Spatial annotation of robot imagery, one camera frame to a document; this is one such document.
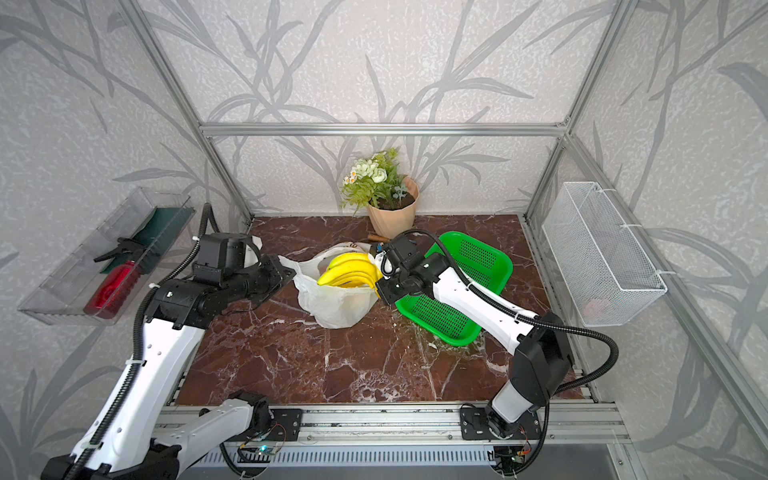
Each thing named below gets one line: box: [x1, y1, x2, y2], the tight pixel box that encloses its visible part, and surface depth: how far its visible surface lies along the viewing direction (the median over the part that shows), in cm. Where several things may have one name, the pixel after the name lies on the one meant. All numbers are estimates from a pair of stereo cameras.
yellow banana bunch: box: [317, 253, 383, 294], surface depth 77 cm
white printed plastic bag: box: [278, 242, 378, 329], surface depth 79 cm
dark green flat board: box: [100, 207, 196, 275], surface depth 70 cm
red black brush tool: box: [84, 247, 140, 319], surface depth 60 cm
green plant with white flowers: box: [341, 148, 408, 216], surface depth 93 cm
